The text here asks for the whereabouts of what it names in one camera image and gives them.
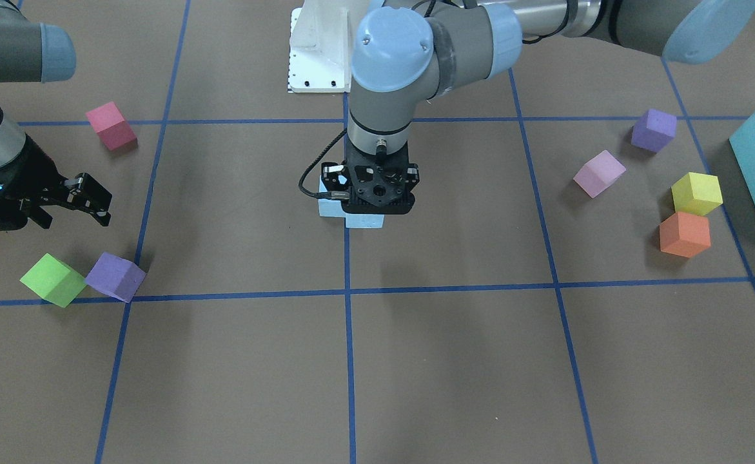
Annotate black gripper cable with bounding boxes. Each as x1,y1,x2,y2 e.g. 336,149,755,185
298,130,351,198

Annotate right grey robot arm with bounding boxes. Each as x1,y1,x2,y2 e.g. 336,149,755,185
0,1,112,231

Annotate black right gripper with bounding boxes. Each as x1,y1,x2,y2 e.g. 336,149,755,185
0,136,112,231

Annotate magenta foam block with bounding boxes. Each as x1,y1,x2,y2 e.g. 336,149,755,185
85,102,137,151

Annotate orange foam block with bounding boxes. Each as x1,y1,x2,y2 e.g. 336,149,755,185
658,211,711,258

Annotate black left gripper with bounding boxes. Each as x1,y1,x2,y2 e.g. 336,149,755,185
322,140,420,215

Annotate light pink foam block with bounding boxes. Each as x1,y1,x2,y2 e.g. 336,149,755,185
573,150,627,198

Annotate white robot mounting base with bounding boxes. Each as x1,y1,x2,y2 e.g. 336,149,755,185
287,1,384,93

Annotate purple foam block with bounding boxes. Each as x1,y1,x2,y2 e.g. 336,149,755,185
631,108,678,153
84,252,146,303

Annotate green foam block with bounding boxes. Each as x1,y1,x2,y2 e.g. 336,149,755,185
19,253,86,308

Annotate light blue foam block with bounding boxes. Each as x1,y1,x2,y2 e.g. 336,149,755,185
345,213,385,229
318,198,348,219

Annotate yellow foam block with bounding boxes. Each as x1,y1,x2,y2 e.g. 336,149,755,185
670,171,724,215

